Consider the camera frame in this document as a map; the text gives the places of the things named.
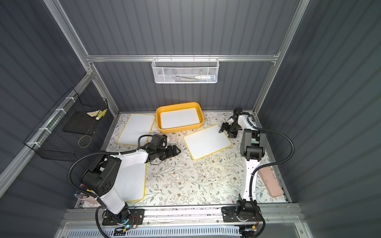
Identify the whiteboard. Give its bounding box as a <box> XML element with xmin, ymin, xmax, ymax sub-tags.
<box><xmin>115</xmin><ymin>164</ymin><xmax>146</xmax><ymax>203</ymax></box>
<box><xmin>184</xmin><ymin>125</ymin><xmax>232</xmax><ymax>161</ymax></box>
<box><xmin>117</xmin><ymin>114</ymin><xmax>155</xmax><ymax>146</ymax></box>
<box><xmin>160</xmin><ymin>108</ymin><xmax>201</xmax><ymax>129</ymax></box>

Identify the yellow plastic storage box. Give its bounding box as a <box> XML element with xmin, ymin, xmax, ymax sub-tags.
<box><xmin>156</xmin><ymin>102</ymin><xmax>204</xmax><ymax>134</ymax></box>

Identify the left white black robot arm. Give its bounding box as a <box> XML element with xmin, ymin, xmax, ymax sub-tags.
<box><xmin>66</xmin><ymin>134</ymin><xmax>181</xmax><ymax>216</ymax></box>

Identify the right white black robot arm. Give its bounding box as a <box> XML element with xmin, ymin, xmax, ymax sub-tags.
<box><xmin>219</xmin><ymin>108</ymin><xmax>295</xmax><ymax>222</ymax></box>

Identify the white marker in basket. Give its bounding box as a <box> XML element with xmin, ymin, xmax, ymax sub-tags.
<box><xmin>194</xmin><ymin>75</ymin><xmax>215</xmax><ymax>82</ymax></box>

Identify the pink pencil case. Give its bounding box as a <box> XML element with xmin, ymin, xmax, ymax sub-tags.
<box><xmin>259</xmin><ymin>167</ymin><xmax>283</xmax><ymax>197</ymax></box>

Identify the yellow sticky note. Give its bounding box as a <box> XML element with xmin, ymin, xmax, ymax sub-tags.
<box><xmin>86</xmin><ymin>110</ymin><xmax>100</xmax><ymax>117</ymax></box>

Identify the pink pen cup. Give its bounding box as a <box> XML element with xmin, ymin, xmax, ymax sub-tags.
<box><xmin>73</xmin><ymin>191</ymin><xmax>99</xmax><ymax>205</ymax></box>

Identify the black pad in basket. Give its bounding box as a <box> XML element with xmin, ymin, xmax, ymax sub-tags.
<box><xmin>63</xmin><ymin>112</ymin><xmax>100</xmax><ymax>135</ymax></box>

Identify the white wire mesh basket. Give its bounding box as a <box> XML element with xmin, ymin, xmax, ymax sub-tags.
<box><xmin>151</xmin><ymin>57</ymin><xmax>220</xmax><ymax>84</ymax></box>

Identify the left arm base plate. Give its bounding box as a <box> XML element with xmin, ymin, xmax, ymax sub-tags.
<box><xmin>102</xmin><ymin>209</ymin><xmax>145</xmax><ymax>227</ymax></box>

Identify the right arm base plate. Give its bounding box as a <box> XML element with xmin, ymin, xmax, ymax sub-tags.
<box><xmin>221</xmin><ymin>206</ymin><xmax>262</xmax><ymax>223</ymax></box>

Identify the black wire basket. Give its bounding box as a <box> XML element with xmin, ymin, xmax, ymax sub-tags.
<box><xmin>24</xmin><ymin>91</ymin><xmax>112</xmax><ymax>162</ymax></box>

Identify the aluminium rail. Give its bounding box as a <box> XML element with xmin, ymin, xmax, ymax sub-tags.
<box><xmin>60</xmin><ymin>203</ymin><xmax>304</xmax><ymax>228</ymax></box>

